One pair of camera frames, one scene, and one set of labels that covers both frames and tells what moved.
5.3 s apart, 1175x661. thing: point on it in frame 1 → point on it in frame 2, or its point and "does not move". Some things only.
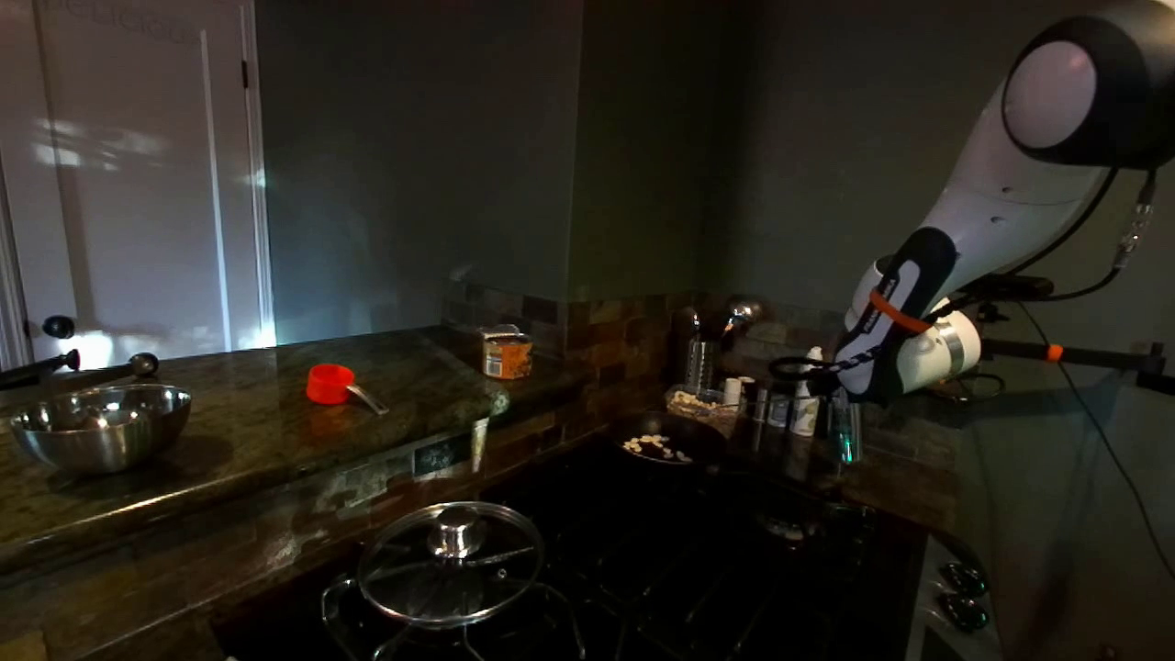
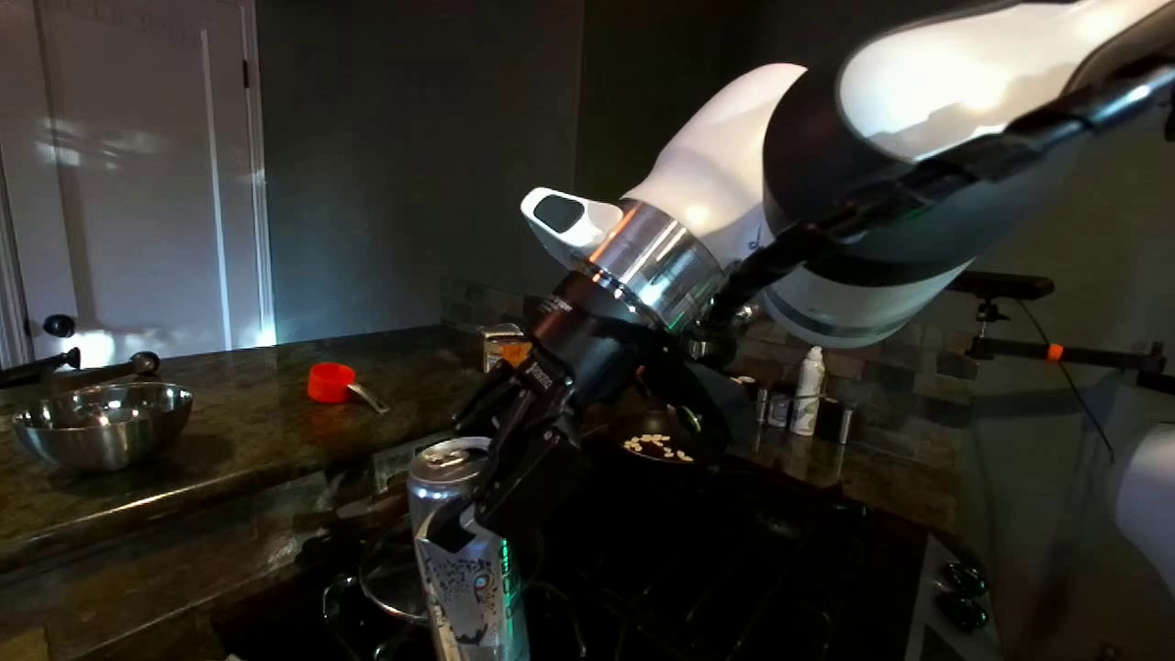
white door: [133, 180] does not move
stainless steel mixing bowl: [104, 432] does not move
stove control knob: [967, 593] does not move
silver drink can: [844, 426] → [484, 590]
